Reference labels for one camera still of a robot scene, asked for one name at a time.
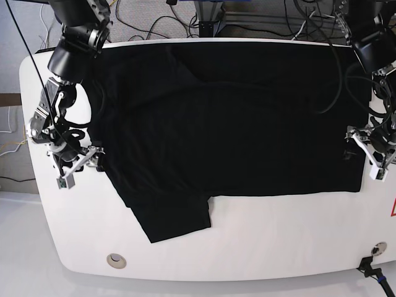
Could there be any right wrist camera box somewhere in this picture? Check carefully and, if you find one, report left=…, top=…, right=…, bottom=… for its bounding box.
left=56, top=174, right=75, bottom=189

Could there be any aluminium frame column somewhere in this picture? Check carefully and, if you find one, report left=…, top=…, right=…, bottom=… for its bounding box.
left=194, top=1, right=225, bottom=38

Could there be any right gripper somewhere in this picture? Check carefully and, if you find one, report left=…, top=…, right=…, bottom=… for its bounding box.
left=46, top=141, right=105, bottom=178

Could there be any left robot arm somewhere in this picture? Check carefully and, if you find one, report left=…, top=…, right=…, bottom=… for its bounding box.
left=333, top=1, right=395, bottom=171

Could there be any yellow floor cable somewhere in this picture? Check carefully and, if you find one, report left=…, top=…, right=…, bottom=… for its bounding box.
left=0, top=140, right=28, bottom=156

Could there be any red warning triangle sticker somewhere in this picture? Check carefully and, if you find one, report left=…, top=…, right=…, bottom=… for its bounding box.
left=390, top=199, right=396, bottom=217

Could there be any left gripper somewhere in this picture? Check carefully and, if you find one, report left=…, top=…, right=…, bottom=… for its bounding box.
left=342, top=123, right=395, bottom=169

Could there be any table cable grommet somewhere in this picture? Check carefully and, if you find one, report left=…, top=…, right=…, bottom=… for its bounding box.
left=106, top=254, right=127, bottom=269
left=371, top=241, right=387, bottom=257

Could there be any left table cable grommet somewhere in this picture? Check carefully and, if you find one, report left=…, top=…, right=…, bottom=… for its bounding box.
left=106, top=254, right=127, bottom=269

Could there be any right table cable grommet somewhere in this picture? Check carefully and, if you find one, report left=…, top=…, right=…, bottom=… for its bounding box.
left=371, top=241, right=387, bottom=257

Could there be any black T-shirt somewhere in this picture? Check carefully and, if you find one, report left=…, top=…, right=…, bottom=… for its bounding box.
left=82, top=42, right=368, bottom=243

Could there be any white floor cable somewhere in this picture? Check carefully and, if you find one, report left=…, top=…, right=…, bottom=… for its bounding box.
left=0, top=106, right=28, bottom=155

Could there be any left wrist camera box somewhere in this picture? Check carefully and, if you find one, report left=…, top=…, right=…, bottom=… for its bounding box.
left=369, top=165, right=388, bottom=182

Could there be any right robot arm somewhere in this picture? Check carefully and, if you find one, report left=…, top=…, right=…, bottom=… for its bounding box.
left=27, top=1, right=112, bottom=188

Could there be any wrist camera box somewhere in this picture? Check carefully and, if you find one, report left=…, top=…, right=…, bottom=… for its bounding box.
left=369, top=165, right=388, bottom=182
left=56, top=174, right=75, bottom=189

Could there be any black clamp with cable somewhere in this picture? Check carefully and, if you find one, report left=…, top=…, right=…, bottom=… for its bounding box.
left=357, top=256, right=395, bottom=297

